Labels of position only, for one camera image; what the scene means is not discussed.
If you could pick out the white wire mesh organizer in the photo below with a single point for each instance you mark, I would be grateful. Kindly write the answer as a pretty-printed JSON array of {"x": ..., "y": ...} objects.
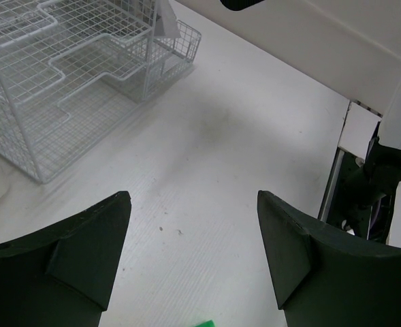
[{"x": 71, "y": 71}]

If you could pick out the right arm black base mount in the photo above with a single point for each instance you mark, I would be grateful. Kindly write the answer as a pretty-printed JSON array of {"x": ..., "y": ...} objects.
[{"x": 360, "y": 194}]

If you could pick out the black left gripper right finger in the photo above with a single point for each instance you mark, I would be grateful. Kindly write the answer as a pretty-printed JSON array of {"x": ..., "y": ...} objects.
[{"x": 323, "y": 276}]

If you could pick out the red booklet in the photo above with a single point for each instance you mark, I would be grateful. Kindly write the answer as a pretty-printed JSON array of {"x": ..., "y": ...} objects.
[{"x": 166, "y": 25}]

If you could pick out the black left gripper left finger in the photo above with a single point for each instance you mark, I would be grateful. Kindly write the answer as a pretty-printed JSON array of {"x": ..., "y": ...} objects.
[{"x": 63, "y": 274}]

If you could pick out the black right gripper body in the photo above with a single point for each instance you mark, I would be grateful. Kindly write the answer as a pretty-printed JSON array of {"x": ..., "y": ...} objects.
[{"x": 238, "y": 5}]

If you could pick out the green cap black highlighter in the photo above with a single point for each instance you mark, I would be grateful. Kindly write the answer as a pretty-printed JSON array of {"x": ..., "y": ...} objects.
[{"x": 207, "y": 323}]

